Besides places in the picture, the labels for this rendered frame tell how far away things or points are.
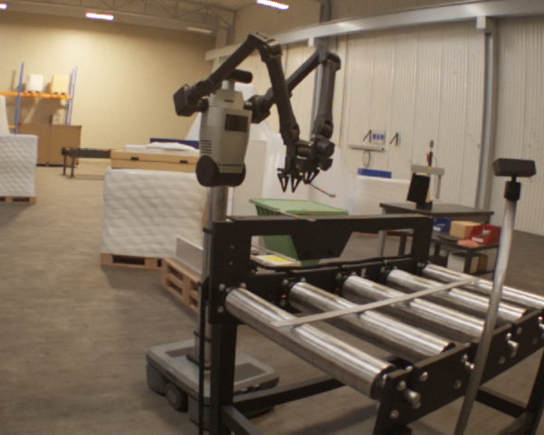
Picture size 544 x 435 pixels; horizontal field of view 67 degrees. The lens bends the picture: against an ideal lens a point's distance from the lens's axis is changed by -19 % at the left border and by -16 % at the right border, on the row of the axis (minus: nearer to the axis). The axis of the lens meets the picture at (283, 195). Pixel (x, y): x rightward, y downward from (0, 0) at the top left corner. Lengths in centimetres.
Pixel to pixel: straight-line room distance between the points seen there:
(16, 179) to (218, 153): 762
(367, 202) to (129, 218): 489
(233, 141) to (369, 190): 668
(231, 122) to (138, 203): 306
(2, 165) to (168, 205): 512
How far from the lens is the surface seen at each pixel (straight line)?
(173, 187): 525
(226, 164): 237
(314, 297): 191
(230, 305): 183
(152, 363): 278
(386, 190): 894
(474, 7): 1370
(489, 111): 1327
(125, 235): 537
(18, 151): 963
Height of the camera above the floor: 146
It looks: 6 degrees down
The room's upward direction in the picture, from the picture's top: 5 degrees clockwise
